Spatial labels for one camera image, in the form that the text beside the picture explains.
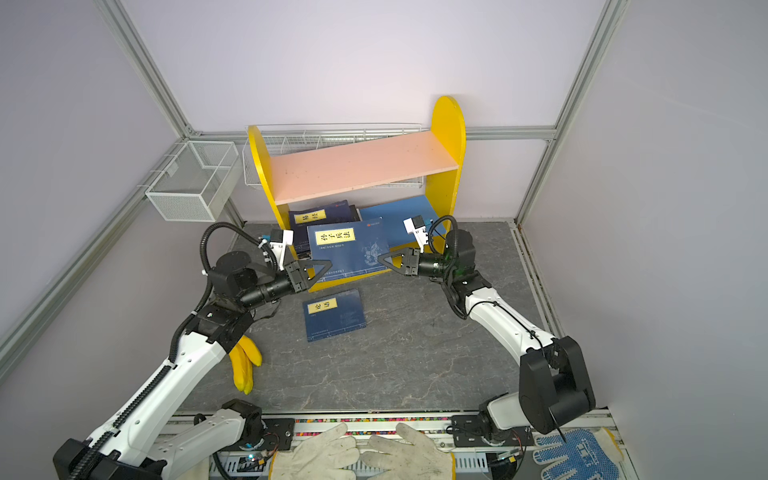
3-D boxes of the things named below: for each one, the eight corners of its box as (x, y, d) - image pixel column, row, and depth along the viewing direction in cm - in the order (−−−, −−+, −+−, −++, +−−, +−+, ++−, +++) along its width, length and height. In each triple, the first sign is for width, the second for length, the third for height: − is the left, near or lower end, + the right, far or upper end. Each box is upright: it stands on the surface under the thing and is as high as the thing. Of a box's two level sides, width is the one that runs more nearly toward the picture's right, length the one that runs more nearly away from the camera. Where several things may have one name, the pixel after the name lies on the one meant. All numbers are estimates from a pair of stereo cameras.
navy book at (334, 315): (309, 343, 91) (307, 339, 89) (305, 306, 99) (302, 302, 97) (368, 326, 95) (367, 322, 92) (359, 292, 103) (358, 287, 100)
